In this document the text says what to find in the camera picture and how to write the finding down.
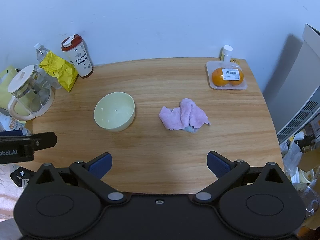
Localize cardboard box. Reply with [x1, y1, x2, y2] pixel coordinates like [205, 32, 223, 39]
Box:
[298, 147, 320, 173]

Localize red-lidded patterned tumbler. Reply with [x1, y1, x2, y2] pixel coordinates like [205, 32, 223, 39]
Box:
[61, 34, 94, 79]

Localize clear drinking glass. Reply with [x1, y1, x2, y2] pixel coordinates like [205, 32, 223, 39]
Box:
[294, 182, 320, 218]

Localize pale green bowl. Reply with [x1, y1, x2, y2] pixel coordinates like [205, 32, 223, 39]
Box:
[93, 92, 136, 132]

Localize clear water bottle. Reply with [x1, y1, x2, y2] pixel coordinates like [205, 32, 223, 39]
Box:
[33, 42, 63, 90]

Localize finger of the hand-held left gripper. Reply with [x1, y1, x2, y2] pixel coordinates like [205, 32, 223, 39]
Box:
[24, 131, 58, 153]

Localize glass pitcher with white lid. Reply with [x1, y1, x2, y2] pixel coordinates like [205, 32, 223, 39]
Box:
[7, 64, 56, 121]

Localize white floor appliance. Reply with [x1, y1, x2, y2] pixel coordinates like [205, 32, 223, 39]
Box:
[276, 23, 320, 144]

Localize orange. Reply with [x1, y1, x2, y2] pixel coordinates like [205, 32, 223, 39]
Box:
[228, 70, 244, 86]
[212, 68, 230, 87]

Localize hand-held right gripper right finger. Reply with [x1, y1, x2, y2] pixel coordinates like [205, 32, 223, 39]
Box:
[191, 151, 292, 205]

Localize black pouch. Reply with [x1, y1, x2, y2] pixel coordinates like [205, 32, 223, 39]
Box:
[10, 166, 36, 188]

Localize patterned packet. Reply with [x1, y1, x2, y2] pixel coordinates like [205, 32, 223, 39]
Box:
[0, 112, 32, 136]

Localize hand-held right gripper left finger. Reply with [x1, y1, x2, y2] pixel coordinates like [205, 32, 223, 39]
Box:
[29, 152, 127, 205]

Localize clear plastic fruit tray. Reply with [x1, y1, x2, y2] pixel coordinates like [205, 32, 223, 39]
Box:
[206, 60, 248, 91]

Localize crumpled yellow bag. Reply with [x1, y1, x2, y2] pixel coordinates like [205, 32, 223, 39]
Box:
[39, 50, 79, 92]

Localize clear plastic bag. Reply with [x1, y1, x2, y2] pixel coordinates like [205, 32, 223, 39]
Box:
[281, 140, 302, 178]

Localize pink fluffy cloth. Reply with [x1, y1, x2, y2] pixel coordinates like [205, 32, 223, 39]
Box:
[159, 98, 211, 133]

